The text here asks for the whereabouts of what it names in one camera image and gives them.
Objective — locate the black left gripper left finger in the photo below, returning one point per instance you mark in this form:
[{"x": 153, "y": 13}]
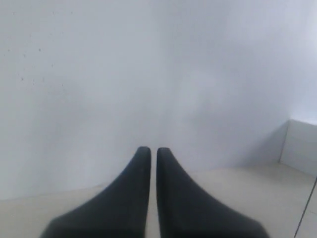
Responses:
[{"x": 119, "y": 211}]

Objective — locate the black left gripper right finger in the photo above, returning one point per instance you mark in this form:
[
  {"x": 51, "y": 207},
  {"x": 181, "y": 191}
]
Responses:
[{"x": 185, "y": 210}]

